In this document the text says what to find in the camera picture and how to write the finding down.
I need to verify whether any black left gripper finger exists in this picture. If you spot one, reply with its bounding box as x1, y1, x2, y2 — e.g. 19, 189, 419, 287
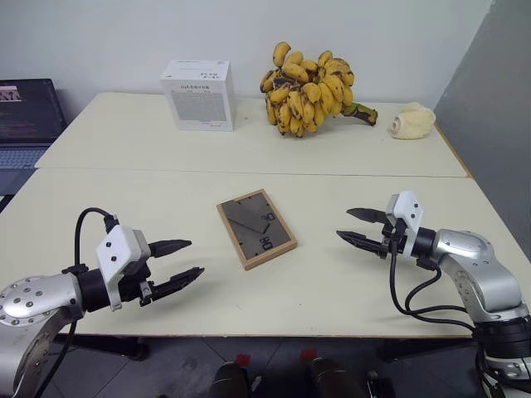
149, 239, 193, 259
153, 267, 206, 302

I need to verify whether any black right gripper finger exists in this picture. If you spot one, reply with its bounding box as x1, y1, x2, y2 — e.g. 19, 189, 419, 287
335, 230, 386, 255
345, 207, 389, 225

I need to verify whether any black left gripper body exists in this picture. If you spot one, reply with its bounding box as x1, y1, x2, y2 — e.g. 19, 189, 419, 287
118, 258, 158, 308

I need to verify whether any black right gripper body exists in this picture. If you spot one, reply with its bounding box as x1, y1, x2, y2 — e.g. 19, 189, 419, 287
378, 212, 411, 260

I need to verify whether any black table base bar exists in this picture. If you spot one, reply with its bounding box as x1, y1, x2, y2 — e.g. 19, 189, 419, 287
52, 333, 149, 361
376, 337, 479, 366

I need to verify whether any wooden framed digital clock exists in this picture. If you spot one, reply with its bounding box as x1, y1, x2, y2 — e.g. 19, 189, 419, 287
216, 188, 299, 272

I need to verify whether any dark rounded shape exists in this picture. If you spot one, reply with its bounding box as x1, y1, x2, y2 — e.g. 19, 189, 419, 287
208, 361, 251, 398
305, 357, 367, 398

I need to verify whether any yellow banana bunch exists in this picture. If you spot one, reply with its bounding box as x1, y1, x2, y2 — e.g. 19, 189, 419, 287
259, 41, 379, 138

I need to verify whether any white cardboard box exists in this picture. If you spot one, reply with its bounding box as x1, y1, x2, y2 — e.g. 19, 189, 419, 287
159, 59, 236, 133

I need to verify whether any dark laptop computer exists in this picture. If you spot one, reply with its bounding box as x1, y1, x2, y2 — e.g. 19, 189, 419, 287
0, 78, 68, 197

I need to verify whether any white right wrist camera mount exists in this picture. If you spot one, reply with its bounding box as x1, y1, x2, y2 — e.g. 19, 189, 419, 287
387, 191, 426, 259

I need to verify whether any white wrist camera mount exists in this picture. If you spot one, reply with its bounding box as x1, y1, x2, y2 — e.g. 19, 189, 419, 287
387, 191, 426, 259
95, 226, 151, 313

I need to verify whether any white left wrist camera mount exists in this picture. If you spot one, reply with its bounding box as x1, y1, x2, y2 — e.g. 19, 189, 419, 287
95, 226, 151, 313

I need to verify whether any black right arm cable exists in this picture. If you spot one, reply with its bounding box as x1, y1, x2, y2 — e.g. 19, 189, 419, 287
387, 240, 478, 329

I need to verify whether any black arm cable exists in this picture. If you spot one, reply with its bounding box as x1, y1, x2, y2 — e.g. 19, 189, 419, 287
387, 240, 478, 329
39, 208, 121, 395

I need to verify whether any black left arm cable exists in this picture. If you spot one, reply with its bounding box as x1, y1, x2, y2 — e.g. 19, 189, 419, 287
39, 208, 121, 395

